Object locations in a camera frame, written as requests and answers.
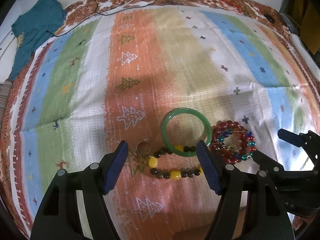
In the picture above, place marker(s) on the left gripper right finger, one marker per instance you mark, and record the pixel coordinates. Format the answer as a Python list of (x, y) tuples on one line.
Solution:
[(265, 217)]

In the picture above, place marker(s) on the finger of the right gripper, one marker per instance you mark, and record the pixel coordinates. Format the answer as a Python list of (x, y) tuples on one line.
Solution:
[(309, 141), (266, 163)]

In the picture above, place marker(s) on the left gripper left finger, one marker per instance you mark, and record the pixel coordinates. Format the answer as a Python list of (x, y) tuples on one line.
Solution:
[(58, 214)]

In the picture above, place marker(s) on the green jade bangle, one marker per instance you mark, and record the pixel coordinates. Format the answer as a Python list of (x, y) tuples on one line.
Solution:
[(182, 128)]

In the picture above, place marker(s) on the small dark round object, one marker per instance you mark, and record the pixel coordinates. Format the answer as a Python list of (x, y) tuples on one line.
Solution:
[(269, 18)]

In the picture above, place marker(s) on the striped colourful mat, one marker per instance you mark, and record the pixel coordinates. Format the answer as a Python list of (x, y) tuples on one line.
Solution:
[(155, 79)]

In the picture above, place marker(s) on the grey striped pillow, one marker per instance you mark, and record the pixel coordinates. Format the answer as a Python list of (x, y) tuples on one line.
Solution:
[(5, 89)]

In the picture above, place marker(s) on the teal knit sweater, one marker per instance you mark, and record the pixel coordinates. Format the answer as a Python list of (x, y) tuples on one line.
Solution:
[(34, 28)]

